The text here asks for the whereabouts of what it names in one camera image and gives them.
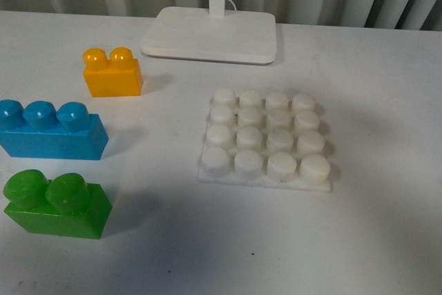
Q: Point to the yellow two-stud block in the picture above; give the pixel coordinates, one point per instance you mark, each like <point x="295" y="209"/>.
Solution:
<point x="116" y="76"/>

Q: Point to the green two-stud block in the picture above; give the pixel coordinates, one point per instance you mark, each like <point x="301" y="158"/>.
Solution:
<point x="66" y="206"/>

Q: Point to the blue three-stud block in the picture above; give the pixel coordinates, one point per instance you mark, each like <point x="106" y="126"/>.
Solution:
<point x="42" y="131"/>

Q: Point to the white desk lamp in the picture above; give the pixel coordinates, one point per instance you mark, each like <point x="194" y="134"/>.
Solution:
<point x="212" y="34"/>

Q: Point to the white studded base plate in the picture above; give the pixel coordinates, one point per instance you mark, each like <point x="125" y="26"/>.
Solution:
<point x="270" y="142"/>

